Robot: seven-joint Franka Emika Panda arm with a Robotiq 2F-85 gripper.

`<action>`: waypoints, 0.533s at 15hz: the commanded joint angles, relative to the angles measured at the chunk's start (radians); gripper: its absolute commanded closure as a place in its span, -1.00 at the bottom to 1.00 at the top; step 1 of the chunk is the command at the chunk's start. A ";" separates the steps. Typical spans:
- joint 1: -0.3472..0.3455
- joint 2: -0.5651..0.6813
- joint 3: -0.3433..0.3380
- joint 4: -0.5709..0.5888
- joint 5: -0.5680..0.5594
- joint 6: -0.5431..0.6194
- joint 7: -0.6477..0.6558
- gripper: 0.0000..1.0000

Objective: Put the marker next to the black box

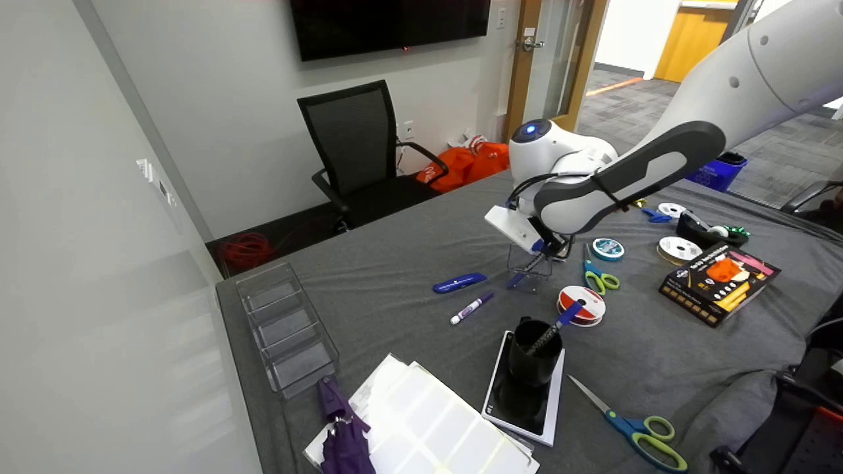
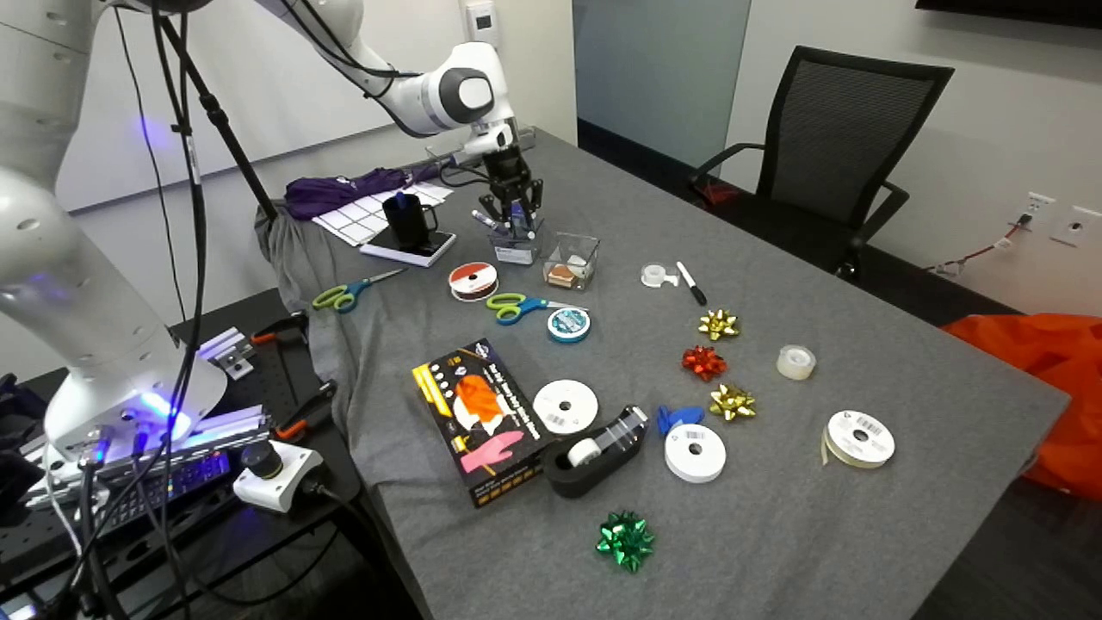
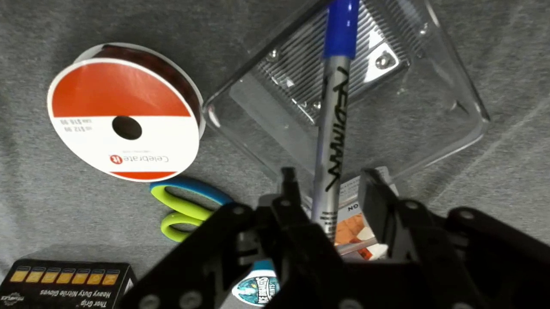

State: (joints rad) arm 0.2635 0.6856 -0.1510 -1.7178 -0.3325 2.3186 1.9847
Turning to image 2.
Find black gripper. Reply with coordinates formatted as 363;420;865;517
475;142;547;244

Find clear marker holder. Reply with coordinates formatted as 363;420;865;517
492;228;546;269

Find clear plastic box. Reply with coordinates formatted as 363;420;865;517
537;231;606;293

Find black and white marker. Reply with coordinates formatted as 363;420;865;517
671;258;712;311

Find black box with glove print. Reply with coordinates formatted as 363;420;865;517
410;337;552;509

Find black mug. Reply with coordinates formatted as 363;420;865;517
380;191;441;255

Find teal ribbon spool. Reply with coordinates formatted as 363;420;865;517
546;305;597;346

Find white notebook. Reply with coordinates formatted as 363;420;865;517
360;226;461;274

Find small clear tape dispenser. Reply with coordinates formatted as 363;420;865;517
638;263;681;293

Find white grid patterned towel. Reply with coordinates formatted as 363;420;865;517
309;184;458;251

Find white ribbon spool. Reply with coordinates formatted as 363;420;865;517
660;420;731;487
531;375;602;441

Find gold gift bow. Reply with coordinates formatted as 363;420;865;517
705;383;762;428
697;306;744;346

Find red gift bow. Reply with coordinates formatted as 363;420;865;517
679;342;731;383

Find black tape dispenser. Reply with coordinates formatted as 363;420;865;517
546;405;651;499

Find blue gift bow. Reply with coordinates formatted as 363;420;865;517
651;405;705;441

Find clear tape roll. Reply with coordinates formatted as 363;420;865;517
774;342;820;383

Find green gift bow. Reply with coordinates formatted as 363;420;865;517
594;509;658;576

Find black office chair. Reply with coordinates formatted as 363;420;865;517
688;46;956;280

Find grey table cloth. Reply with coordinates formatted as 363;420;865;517
255;126;1072;620

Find cream ribbon spool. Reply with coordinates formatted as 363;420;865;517
820;408;904;472

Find black side cart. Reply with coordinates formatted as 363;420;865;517
0;288;401;620

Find orange bag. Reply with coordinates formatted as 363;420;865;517
944;311;1102;505

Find green and blue handled scissors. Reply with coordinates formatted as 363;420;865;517
478;290;565;329

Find white wall thermostat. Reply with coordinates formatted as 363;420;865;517
461;0;502;49

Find small silver bracket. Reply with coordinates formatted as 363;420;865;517
189;325;260;383

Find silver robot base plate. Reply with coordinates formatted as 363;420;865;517
20;401;271;514

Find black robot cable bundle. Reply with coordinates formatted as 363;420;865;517
65;0;220;620

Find black wall cable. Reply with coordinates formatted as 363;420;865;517
928;212;1036;280

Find white wall outlet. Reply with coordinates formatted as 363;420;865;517
1023;191;1061;228

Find black wall screen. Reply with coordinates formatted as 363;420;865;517
914;0;1102;30

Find white wall plate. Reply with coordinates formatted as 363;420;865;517
1061;204;1102;247

